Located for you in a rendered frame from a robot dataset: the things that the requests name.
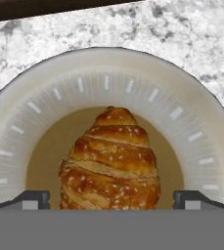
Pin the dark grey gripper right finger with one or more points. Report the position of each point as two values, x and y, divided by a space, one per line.
188 197

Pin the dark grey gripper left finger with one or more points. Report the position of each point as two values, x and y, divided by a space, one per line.
35 197

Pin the golden brown croissant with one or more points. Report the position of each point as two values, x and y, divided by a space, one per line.
110 162

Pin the white round plate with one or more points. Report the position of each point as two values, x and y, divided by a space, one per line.
195 107

